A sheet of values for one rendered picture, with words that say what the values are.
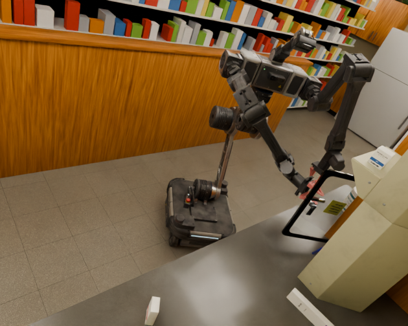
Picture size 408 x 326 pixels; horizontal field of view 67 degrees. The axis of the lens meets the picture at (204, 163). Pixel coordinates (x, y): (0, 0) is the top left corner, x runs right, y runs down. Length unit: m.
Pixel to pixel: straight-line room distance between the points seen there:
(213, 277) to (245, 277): 0.14
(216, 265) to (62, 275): 1.24
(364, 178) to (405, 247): 0.28
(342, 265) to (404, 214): 0.31
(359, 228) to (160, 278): 0.73
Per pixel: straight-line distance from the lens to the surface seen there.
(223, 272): 1.29
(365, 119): 6.40
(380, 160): 1.20
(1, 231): 2.51
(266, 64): 1.77
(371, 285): 1.42
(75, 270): 2.29
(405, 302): 1.73
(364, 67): 1.51
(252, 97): 1.23
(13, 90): 2.45
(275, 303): 1.32
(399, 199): 1.15
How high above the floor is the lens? 1.93
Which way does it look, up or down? 34 degrees down
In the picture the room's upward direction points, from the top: 22 degrees clockwise
